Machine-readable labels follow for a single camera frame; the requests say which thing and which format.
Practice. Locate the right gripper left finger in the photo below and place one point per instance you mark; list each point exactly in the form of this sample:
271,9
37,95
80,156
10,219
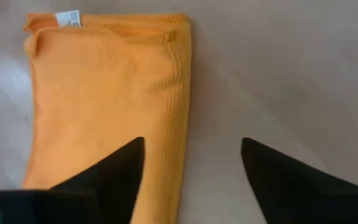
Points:
117,183

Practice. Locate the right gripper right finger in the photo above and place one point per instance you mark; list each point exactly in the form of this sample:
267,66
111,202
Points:
278,183

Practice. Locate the orange microfiber towel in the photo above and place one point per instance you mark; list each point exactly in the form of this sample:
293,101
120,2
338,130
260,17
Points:
110,93

